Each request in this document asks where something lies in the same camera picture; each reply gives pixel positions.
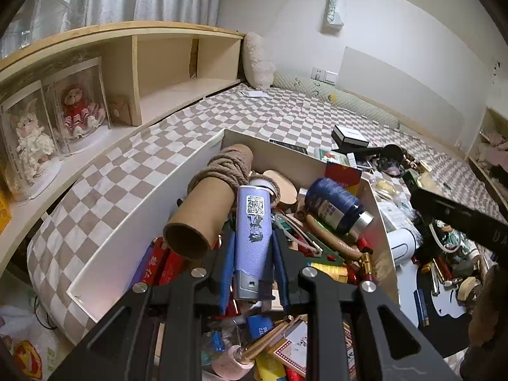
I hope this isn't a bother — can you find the pink bottle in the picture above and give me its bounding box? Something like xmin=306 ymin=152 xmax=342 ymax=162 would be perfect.
xmin=212 ymin=345 xmax=255 ymax=380

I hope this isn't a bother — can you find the brown rope coil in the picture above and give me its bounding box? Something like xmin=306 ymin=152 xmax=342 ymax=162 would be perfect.
xmin=188 ymin=147 xmax=255 ymax=191

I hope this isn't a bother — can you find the long green pillow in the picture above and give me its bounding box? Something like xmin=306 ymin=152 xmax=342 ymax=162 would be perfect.
xmin=272 ymin=70 xmax=401 ymax=128

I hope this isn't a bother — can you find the gold pen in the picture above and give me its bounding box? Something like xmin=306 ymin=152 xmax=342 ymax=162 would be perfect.
xmin=238 ymin=317 xmax=296 ymax=366

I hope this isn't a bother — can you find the white hanging bag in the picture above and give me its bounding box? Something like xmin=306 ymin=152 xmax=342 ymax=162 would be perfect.
xmin=321 ymin=0 xmax=345 ymax=33

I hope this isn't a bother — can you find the round wooden box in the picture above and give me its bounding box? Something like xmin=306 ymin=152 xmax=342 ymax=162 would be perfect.
xmin=262 ymin=170 xmax=298 ymax=213

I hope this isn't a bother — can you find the black remote control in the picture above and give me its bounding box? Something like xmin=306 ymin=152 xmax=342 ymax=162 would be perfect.
xmin=270 ymin=139 xmax=309 ymax=155

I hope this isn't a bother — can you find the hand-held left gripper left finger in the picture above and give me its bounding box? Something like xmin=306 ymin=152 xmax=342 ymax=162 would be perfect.
xmin=48 ymin=230 xmax=237 ymax=381

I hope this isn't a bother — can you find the dark blue thermos bottle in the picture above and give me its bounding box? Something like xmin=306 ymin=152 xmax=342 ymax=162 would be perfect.
xmin=305 ymin=177 xmax=376 ymax=241

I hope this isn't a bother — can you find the beige wooden stick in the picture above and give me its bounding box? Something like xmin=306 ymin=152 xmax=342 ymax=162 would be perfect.
xmin=305 ymin=214 xmax=363 ymax=259

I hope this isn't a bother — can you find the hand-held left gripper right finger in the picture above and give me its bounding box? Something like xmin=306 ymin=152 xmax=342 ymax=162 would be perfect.
xmin=272 ymin=228 xmax=457 ymax=381

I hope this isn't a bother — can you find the white headboard panel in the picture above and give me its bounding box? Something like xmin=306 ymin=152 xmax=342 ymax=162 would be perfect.
xmin=339 ymin=46 xmax=467 ymax=147

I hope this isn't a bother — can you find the green and red box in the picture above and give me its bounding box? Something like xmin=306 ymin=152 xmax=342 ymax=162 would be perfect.
xmin=317 ymin=149 xmax=351 ymax=166

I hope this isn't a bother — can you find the bear doll in clear case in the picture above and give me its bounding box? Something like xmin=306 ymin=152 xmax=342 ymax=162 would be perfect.
xmin=42 ymin=56 xmax=112 ymax=155

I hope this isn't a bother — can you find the small brown cardboard box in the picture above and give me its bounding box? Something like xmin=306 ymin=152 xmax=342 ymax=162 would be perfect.
xmin=108 ymin=95 xmax=132 ymax=126

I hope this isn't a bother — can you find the white carton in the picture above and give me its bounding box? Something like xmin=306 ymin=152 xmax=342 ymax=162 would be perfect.
xmin=377 ymin=202 xmax=413 ymax=231

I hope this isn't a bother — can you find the clear glass dome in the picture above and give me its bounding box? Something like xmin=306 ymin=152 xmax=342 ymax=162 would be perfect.
xmin=6 ymin=0 xmax=70 ymax=48

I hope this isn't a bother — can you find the fluffy white pillow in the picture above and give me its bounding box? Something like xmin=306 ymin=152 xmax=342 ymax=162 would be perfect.
xmin=241 ymin=32 xmax=275 ymax=90

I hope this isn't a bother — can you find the red cardboard box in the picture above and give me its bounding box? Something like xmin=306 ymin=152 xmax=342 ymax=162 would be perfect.
xmin=325 ymin=164 xmax=363 ymax=188

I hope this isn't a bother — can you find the pile of pale clothes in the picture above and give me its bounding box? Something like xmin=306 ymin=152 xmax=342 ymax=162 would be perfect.
xmin=478 ymin=129 xmax=508 ymax=175

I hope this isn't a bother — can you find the grey curtain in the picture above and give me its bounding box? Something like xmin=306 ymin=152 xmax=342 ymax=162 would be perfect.
xmin=0 ymin=0 xmax=223 ymax=60

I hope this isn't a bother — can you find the long wooden shelf unit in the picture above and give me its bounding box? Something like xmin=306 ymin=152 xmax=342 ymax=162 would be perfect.
xmin=0 ymin=21 xmax=244 ymax=271

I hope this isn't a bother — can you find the white storage box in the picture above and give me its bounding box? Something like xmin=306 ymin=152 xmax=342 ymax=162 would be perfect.
xmin=67 ymin=128 xmax=401 ymax=381

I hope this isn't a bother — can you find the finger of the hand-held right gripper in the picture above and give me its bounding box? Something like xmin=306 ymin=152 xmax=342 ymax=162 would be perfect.
xmin=411 ymin=187 xmax=473 ymax=239

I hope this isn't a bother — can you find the green tree-shaped cutout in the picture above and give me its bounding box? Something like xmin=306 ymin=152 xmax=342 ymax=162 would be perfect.
xmin=317 ymin=242 xmax=346 ymax=263

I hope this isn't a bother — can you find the red and white card box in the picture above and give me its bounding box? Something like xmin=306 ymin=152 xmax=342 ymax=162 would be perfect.
xmin=268 ymin=319 xmax=310 ymax=378

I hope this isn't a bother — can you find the white tape roll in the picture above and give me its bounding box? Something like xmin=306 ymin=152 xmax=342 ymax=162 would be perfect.
xmin=250 ymin=178 xmax=275 ymax=199

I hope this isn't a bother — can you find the black and white gift box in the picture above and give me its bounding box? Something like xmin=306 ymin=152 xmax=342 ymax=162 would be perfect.
xmin=331 ymin=125 xmax=369 ymax=148

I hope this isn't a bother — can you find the white wall socket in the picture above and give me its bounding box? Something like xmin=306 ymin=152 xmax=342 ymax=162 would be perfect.
xmin=311 ymin=67 xmax=338 ymax=85

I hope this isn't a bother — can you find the yellow box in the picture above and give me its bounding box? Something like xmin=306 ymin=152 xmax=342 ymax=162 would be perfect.
xmin=0 ymin=190 xmax=12 ymax=233

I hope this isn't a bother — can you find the cardboard tube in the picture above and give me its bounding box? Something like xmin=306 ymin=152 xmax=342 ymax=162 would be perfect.
xmin=164 ymin=144 xmax=255 ymax=262

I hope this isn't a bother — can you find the small wooden shelf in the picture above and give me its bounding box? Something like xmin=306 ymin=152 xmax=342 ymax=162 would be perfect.
xmin=468 ymin=107 xmax=508 ymax=211

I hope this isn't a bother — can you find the black round hairbrush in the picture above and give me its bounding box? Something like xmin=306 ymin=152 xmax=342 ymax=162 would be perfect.
xmin=349 ymin=144 xmax=402 ymax=164

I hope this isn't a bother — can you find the printed plastic bag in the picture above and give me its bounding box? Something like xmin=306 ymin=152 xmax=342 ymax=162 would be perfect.
xmin=0 ymin=305 xmax=60 ymax=381

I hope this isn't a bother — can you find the rabbit doll in clear case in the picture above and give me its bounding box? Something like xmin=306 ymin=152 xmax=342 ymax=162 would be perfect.
xmin=0 ymin=81 xmax=60 ymax=201

